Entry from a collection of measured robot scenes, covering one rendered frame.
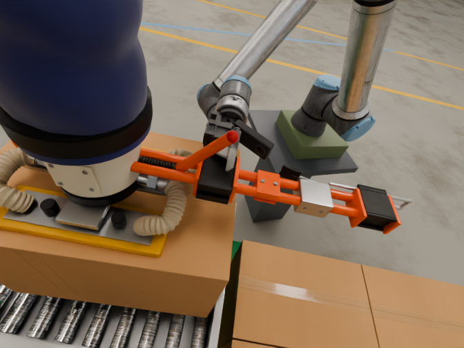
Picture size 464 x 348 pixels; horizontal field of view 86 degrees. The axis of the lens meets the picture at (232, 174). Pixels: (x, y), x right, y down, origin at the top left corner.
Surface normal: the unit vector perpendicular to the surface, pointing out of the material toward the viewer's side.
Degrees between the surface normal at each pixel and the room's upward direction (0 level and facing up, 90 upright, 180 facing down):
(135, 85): 81
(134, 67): 74
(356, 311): 0
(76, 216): 0
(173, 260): 0
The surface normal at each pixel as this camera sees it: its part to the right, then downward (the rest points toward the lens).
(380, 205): 0.20, -0.63
